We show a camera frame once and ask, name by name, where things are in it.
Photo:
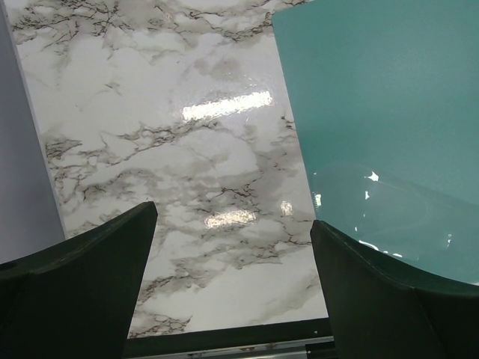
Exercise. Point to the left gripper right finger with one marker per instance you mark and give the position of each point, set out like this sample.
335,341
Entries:
380,307

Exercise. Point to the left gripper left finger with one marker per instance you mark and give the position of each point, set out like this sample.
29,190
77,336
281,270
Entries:
76,299

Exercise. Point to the teal file folder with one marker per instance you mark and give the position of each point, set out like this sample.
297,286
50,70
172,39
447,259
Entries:
384,96

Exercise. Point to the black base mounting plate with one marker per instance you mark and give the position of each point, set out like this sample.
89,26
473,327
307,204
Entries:
200,341

